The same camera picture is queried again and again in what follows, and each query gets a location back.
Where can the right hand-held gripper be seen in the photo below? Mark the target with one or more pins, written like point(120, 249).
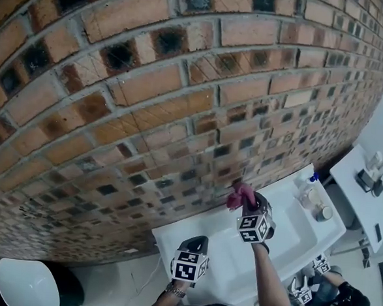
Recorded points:
point(254, 227)

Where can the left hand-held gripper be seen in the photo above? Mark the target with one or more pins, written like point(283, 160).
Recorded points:
point(188, 266)

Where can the pink cloth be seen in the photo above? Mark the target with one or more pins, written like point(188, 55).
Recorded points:
point(238, 195)

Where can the person's left forearm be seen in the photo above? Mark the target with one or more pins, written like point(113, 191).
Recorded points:
point(168, 299)

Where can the person's right forearm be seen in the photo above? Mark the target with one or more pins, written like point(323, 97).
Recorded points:
point(269, 278)

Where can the white ceramic sink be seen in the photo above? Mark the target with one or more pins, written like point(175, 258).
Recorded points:
point(224, 249)

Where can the metal wristwatch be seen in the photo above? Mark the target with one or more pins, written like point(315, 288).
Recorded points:
point(175, 290)

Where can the clear glass jar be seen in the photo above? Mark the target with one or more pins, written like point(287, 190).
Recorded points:
point(312, 198)

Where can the clear bottle with blue cap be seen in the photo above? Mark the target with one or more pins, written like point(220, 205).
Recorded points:
point(307, 186)

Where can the white side table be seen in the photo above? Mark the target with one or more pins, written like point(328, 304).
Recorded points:
point(355, 201)

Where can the black box device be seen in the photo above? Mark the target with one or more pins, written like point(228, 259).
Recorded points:
point(363, 179)

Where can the black flat phone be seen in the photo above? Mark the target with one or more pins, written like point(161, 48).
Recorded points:
point(378, 232)

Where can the small black device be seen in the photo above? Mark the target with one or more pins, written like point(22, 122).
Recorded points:
point(378, 188)

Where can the white toilet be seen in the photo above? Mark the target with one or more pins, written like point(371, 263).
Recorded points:
point(25, 283)

